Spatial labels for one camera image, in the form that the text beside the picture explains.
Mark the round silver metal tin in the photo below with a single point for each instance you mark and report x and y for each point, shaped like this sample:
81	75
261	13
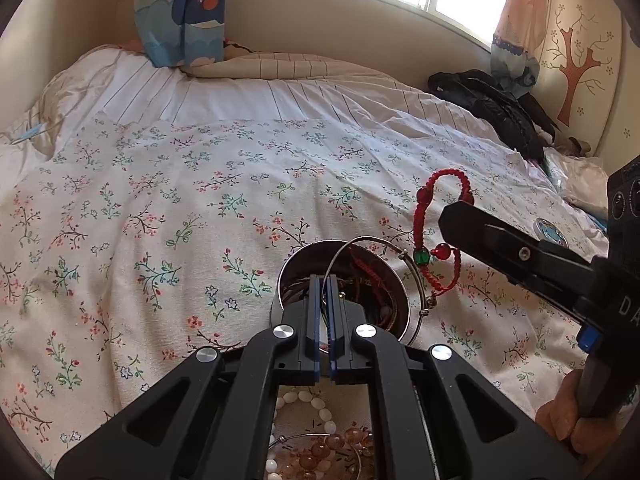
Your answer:
295	266

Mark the black jacket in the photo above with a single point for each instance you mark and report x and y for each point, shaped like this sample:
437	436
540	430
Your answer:
495	110

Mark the light blue face mask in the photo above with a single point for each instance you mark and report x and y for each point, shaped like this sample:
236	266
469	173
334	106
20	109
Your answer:
30	132

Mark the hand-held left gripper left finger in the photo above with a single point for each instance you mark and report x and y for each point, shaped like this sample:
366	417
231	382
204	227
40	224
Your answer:
314	310

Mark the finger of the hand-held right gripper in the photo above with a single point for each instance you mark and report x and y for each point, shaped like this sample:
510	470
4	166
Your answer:
500	242

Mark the whale print curtain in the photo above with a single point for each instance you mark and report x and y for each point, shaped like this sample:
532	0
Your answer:
180	15

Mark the tree wall sticker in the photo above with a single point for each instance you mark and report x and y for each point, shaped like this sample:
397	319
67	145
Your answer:
575	75

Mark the beige striped pillow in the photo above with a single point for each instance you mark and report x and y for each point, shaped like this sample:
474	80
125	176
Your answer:
290	66

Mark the person's right hand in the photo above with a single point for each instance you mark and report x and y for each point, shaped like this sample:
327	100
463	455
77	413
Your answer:
560	422

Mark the clear plastic bag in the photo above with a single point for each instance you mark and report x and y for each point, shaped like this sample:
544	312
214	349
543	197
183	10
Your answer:
575	180

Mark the peach cloth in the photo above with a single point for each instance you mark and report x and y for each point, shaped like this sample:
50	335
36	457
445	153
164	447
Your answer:
132	46

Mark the floral bedsheet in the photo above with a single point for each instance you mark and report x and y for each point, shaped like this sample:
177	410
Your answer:
175	240

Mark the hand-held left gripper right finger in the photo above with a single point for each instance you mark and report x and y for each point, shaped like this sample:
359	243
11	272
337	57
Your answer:
334	320

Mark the round tin lid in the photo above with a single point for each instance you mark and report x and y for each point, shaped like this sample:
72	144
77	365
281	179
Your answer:
550	230

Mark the peach curtain with blue hem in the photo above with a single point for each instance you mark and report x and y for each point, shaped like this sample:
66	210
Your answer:
520	25

